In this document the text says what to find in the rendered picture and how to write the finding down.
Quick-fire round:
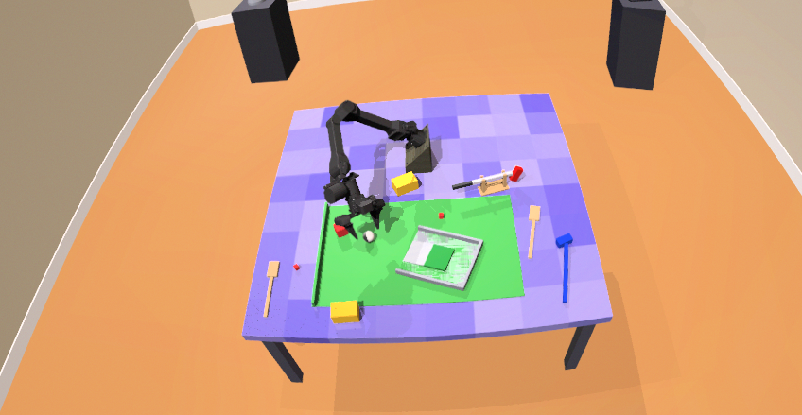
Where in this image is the green flat mat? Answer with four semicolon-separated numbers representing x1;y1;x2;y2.
311;195;525;307

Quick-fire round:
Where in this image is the blue golf putter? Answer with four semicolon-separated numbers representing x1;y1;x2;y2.
556;233;573;303

